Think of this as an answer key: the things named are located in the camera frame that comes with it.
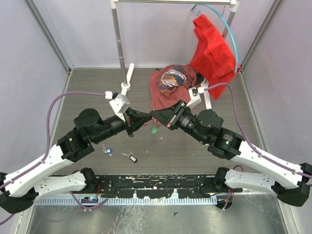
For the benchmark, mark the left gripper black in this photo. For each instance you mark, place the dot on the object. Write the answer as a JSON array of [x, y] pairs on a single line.
[[134, 119]]

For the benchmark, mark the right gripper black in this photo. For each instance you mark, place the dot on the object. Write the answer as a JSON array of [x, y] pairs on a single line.
[[169, 116]]

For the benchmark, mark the key with green tag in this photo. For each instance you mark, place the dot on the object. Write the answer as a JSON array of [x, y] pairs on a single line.
[[154, 130]]

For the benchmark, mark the key with black tag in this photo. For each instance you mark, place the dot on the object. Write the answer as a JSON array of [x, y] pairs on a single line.
[[131, 156]]

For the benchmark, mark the large metal keyring with clips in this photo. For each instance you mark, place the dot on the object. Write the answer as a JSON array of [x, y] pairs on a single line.
[[156, 123]]

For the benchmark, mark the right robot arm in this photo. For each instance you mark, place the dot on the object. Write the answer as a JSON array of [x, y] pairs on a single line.
[[286, 180]]

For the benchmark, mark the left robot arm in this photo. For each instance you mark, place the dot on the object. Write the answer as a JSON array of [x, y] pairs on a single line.
[[19, 190]]

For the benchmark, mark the faded red t-shirt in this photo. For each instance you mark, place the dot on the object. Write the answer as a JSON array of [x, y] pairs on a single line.
[[170, 84]]

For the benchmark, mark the key with blue tag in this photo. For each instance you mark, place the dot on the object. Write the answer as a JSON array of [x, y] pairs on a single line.
[[106, 151]]

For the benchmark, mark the bright red shirt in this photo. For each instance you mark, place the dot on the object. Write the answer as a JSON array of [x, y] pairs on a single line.
[[213, 57]]

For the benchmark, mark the blue clothes hanger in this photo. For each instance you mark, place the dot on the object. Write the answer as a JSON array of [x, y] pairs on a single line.
[[226, 31]]

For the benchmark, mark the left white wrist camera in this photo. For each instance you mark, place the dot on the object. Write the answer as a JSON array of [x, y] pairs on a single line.
[[119, 103]]

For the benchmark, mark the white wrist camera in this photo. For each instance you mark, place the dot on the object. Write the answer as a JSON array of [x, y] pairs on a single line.
[[195, 97], [119, 103]]

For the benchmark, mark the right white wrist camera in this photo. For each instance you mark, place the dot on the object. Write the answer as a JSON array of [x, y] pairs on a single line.
[[195, 97]]

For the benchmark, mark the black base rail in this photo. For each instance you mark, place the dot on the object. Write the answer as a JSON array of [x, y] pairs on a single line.
[[157, 186]]

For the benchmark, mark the white cable duct strip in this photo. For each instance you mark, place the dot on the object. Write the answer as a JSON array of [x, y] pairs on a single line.
[[174, 200]]

